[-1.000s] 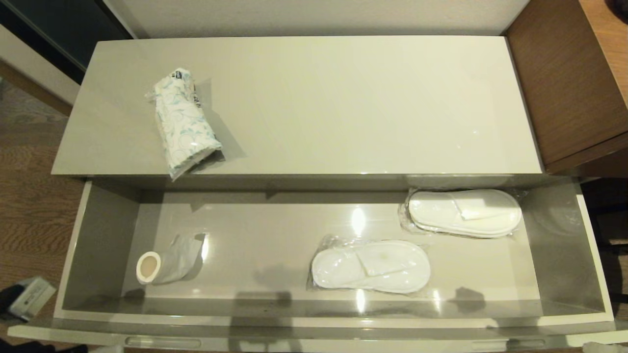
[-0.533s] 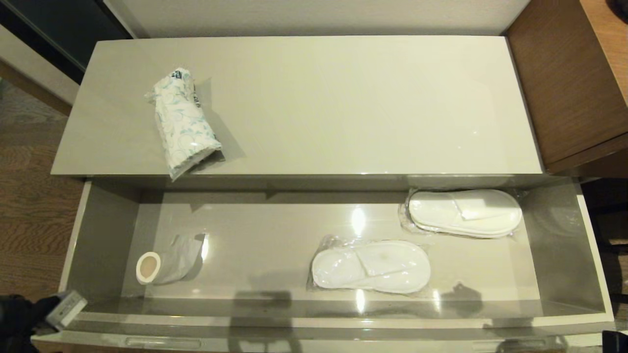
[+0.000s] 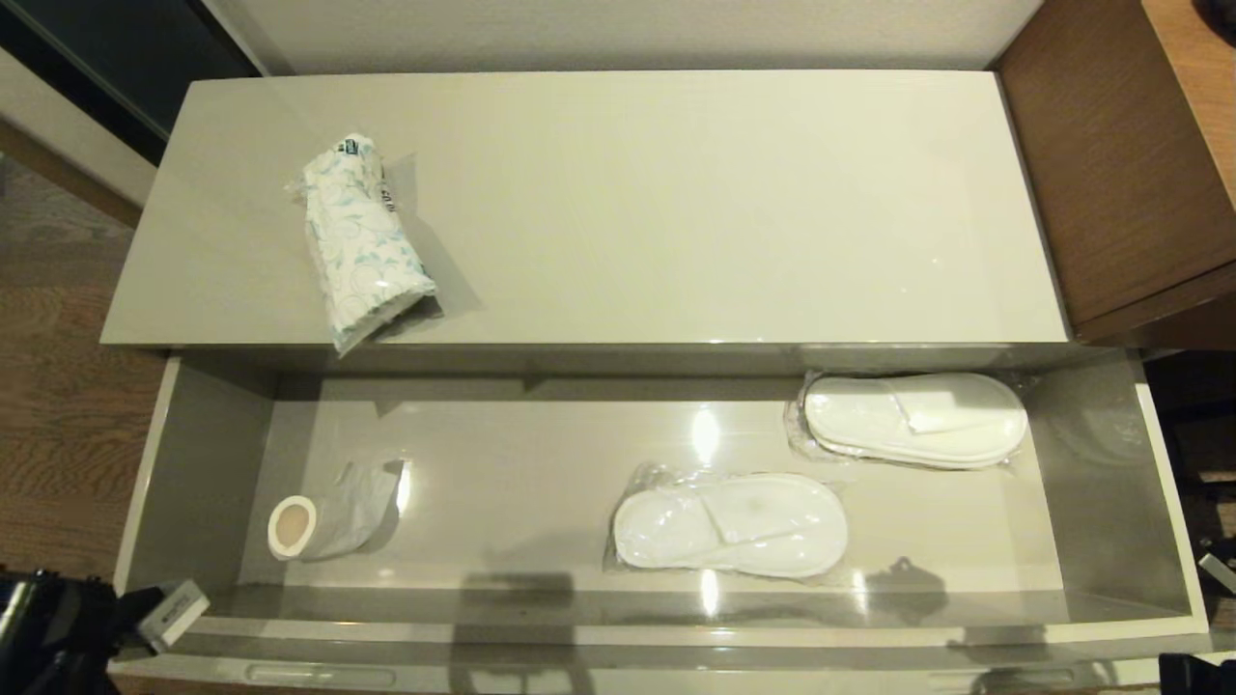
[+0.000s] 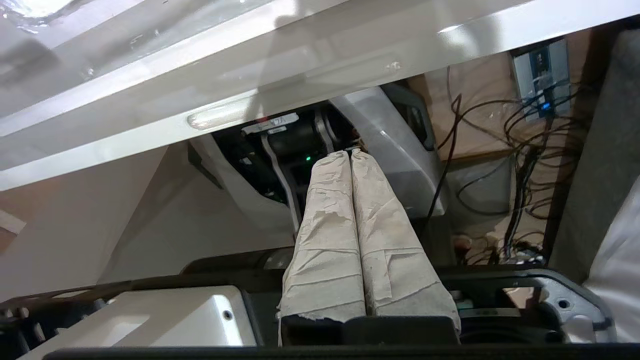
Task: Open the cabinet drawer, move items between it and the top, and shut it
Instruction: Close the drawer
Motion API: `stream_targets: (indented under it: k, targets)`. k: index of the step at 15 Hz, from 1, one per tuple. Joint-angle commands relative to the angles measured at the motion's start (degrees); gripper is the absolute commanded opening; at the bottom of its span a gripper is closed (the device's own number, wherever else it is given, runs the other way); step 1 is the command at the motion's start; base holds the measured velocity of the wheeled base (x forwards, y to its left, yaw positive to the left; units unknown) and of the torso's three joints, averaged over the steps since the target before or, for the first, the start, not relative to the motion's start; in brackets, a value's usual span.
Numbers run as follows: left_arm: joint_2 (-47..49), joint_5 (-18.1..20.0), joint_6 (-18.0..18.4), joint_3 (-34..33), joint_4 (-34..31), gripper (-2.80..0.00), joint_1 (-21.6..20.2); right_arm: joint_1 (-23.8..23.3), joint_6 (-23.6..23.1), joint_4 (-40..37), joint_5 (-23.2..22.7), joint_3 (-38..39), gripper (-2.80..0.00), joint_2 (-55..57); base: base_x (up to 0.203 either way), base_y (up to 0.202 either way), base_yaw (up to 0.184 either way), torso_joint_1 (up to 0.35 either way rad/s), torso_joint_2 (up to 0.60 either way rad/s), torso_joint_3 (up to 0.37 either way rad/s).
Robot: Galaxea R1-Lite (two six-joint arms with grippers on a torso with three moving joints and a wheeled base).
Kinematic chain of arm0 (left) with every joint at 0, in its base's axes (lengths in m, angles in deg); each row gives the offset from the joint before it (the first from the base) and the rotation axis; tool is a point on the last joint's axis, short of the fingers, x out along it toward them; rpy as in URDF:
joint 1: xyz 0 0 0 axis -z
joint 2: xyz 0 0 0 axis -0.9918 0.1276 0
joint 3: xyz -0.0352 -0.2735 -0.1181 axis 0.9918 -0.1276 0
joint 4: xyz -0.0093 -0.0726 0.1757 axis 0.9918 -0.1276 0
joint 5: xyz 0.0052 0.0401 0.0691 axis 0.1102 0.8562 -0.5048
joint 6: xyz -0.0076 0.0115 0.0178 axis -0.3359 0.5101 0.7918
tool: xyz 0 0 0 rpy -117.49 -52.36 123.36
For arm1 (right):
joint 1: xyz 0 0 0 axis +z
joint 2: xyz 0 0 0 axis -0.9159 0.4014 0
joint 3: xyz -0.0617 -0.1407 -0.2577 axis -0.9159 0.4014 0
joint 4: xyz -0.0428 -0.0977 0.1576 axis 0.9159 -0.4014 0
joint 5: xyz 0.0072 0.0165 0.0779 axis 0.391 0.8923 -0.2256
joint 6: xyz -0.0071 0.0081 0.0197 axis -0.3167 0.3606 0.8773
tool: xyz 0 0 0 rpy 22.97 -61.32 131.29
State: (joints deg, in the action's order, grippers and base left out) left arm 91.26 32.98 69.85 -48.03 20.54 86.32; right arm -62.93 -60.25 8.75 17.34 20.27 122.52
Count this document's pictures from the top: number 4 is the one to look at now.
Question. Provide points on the white glossy drawer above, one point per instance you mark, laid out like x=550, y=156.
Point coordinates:
x=150, y=90

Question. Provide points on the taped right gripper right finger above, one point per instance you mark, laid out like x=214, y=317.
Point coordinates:
x=395, y=265

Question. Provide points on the grey upholstered furniture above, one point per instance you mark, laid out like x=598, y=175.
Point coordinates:
x=600, y=150

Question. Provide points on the grey wall power box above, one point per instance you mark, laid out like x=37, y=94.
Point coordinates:
x=542, y=75

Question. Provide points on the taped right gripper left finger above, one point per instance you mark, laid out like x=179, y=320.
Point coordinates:
x=325, y=260

